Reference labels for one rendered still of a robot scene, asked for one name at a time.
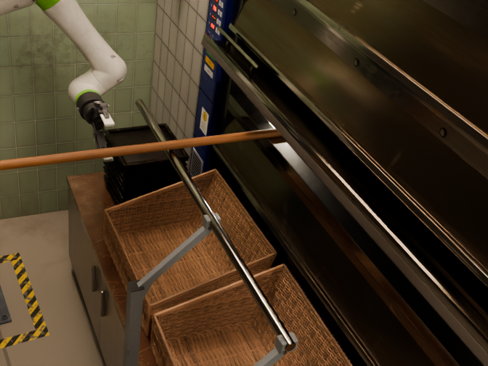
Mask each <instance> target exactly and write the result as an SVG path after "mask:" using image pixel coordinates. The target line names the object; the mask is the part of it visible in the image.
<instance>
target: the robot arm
mask: <svg viewBox="0 0 488 366"><path fill-rule="evenodd" d="M34 3H36V4H37V5H38V6H39V7H40V8H41V11H42V12H43V13H44V14H45V15H46V16H47V17H48V18H50V19H51V20H52V21H53V22H54V23H55V24H56V25H57V26H58V27H59V28H60V29H61V30H62V32H63V33H64V34H65V35H66V36H67V37H68V38H69V39H70V40H71V41H72V42H73V43H74V44H75V46H76V47H77V48H78V50H79V51H80V52H81V53H82V55H83V56H84V57H85V58H86V60H87V61H88V62H89V63H90V65H91V69H90V70H88V71H86V72H85V73H84V74H82V75H80V76H79V77H77V78H75V79H73V80H72V81H71V83H70V85H69V87H68V96H69V98H70V100H71V101H72V102H73V103H74V104H75V105H76V107H77V108H76V110H78V111H79V113H80V115H81V117H82V118H83V119H84V120H86V122H87V123H89V124H91V125H92V127H93V128H94V133H93V135H94V139H95V142H96V146H97V149H102V148H107V146H106V142H105V135H104V133H105V128H104V125H105V126H114V125H115V124H114V122H113V119H112V118H111V117H110V114H109V113H108V110H107V107H110V106H109V105H108V104H107V103H105V102H104V101H103V100H102V98H101V96H102V95H104V94H105V93H106V92H108V91H109V90H111V89H112V88H113V87H115V86H117V85H119V84H120V83H121V82H123V81H124V79H125V78H126V75H127V67H126V63H125V62H124V61H123V60H122V59H121V58H120V57H119V56H118V55H117V54H116V53H115V52H114V51H113V50H112V49H111V47H110V46H109V45H108V44H107V43H106V41H105V40H104V39H103V38H102V37H101V35H99V33H98V32H97V30H96V29H95V28H94V26H93V25H92V24H91V23H90V21H89V20H88V18H87V17H86V15H85V14H84V12H83V11H82V9H81V8H80V7H79V5H78V3H77V1H76V0H0V16H2V15H5V14H8V13H10V12H13V11H16V10H19V9H22V8H26V7H29V6H31V5H32V4H34ZM101 129H102V131H99V130H101Z"/></svg>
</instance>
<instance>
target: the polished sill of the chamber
mask: <svg viewBox="0 0 488 366"><path fill-rule="evenodd" d="M229 103H230V104H231V106H232V107H233V108H234V109H235V110H236V112H237V113H238V114H239V116H240V117H241V118H242V119H243V120H244V121H245V122H246V124H247V125H248V126H249V127H250V129H251V130H252V131H258V130H265V129H274V127H273V126H272V124H271V123H270V122H269V121H268V120H267V119H266V118H265V117H264V116H263V115H262V114H261V112H260V111H259V110H258V109H257V108H256V106H255V105H254V104H253V103H252V102H251V101H250V100H249V99H248V98H247V97H246V95H245V94H244V93H243V92H240V93H231V94H229ZM260 141H261V142H262V143H263V145H264V146H265V147H266V148H267V149H268V151H270V153H271V154H272V155H273V156H274V158H275V159H276V160H277V162H278V163H279V164H280V165H281V166H282V167H283V168H284V170H285V171H286V172H287V173H288V175H289V176H290V177H291V179H292V180H293V181H294V182H295V183H296V184H297V185H298V187H299V188H300V189H301V191H302V192H303V193H304V194H305V196H307V197H308V199H309V200H310V201H311V202H312V204H313V205H314V206H315V208H316V209H317V210H318V211H319V212H320V213H321V214H322V216H323V217H324V218H325V220H326V221H327V222H328V223H329V225H330V226H331V227H332V228H333V229H334V230H335V232H336V233H337V234H338V235H339V237H340V238H341V239H342V240H343V241H344V242H345V244H346V245H347V246H348V247H349V249H350V250H351V251H352V252H353V254H354V255H355V256H356V257H357V258H358V259H359V261H360V262H361V263H362V264H363V266H364V267H365V268H366V269H367V271H368V272H369V273H370V274H371V275H372V276H373V278H374V279H375V280H376V281H377V283H378V284H379V285H380V286H381V287H382V289H384V291H385V292H386V293H387V295H388V296H389V297H390V298H391V300H392V301H393V302H394V303H395V304H396V305H397V307H398V308H399V309H400V310H401V312H402V313H403V314H404V315H405V317H406V318H407V319H408V320H409V321H410V322H411V324H412V325H413V326H414V327H415V329H416V330H417V331H418V332H419V333H420V334H421V335H422V337H423V338H424V339H425V341H426V342H427V343H428V345H429V346H430V347H431V348H432V349H433V350H434V351H435V352H436V354H437V355H438V356H439V358H440V359H441V360H442V361H443V363H444V364H445V365H446V366H483V364H482V363H480V361H479V360H478V359H477V358H476V357H475V356H474V355H473V353H472V352H471V351H470V350H469V349H468V347H467V346H466V345H465V344H464V343H463V342H462V341H461V340H460V339H459V338H458V336H457V335H456V334H455V333H454V332H453V331H452V329H451V328H450V327H449V326H448V325H447V323H446V322H445V321H444V320H443V319H442V318H441V317H440V316H439V315H438V314H437V313H436V311H435V310H434V309H433V308H432V307H431V305H430V304H429V303H428V302H427V301H426V300H425V299H424V297H422V295H421V294H420V293H419V292H418V291H417V290H416V289H415V287H414V286H413V285H412V284H411V283H410V281H409V280H408V279H407V278H406V277H405V276H404V275H403V274H402V273H401V272H400V271H399V269H398V268H397V267H396V266H395V265H394V263H393V262H392V261H391V260H390V259H389V258H388V256H387V255H386V254H385V253H384V252H383V251H382V250H381V249H380V248H379V247H378V245H377V244H376V243H375V242H374V241H373V239H372V238H371V237H370V236H369V235H368V234H367V233H366V231H364V230H363V228H362V227H361V226H360V225H359V224H358V223H357V221H356V220H355V219H354V218H353V217H352V216H351V214H350V213H349V212H348V211H347V210H346V209H345V208H344V207H343V206H342V205H341V203H340V202H339V201H338V200H337V199H336V197H335V196H334V195H333V194H332V193H331V192H330V190H329V189H328V188H327V187H326V186H325V185H324V184H323V183H322V182H321V181H320V179H319V178H318V177H317V176H316V175H315V174H314V172H313V171H312V170H311V169H310V168H309V167H308V166H307V165H306V164H305V162H304V161H303V160H302V159H301V158H300V157H299V156H298V154H297V153H296V152H295V151H294V150H293V148H292V147H291V146H290V145H289V144H288V143H287V142H286V141H285V140H284V139H283V137H282V136H281V137H270V138H263V139H260Z"/></svg>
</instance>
